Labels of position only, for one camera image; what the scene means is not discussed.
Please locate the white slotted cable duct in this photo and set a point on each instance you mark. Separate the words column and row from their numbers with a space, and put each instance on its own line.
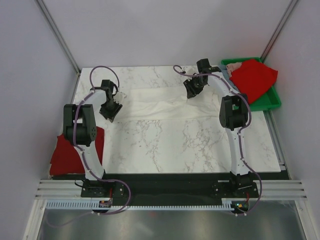
column 94, row 204

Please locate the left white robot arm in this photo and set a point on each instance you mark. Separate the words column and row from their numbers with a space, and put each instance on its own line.
column 80, row 129

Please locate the light blue t shirt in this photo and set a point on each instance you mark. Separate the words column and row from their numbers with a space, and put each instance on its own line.
column 226, row 76

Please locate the aluminium frame rail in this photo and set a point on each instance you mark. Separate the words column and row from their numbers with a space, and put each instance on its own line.
column 271, row 190

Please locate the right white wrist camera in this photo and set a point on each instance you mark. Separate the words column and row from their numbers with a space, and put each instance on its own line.
column 187, row 71

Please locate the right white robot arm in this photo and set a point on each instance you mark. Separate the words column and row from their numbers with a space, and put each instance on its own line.
column 234, row 113

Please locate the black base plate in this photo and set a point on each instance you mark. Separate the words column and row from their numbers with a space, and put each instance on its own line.
column 226, row 185

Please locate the folded red t shirt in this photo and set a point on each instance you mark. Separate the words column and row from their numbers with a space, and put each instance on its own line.
column 66, row 160

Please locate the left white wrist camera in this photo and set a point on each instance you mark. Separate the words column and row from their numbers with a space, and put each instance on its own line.
column 120, row 97

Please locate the red t shirt in bin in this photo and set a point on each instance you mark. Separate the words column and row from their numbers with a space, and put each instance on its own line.
column 254, row 79

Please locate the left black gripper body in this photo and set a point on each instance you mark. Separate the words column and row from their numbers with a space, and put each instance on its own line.
column 110, row 109

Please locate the green plastic bin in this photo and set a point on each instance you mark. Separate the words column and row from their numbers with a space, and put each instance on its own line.
column 270, row 100

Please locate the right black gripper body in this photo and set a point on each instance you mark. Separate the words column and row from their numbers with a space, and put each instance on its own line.
column 194, row 86

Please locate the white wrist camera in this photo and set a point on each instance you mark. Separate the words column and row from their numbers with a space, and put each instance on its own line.
column 120, row 97
column 187, row 71

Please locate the white t shirt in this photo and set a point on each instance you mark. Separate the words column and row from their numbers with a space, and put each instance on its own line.
column 167, row 103

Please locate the pink t shirt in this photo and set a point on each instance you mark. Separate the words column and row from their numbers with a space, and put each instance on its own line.
column 232, row 67

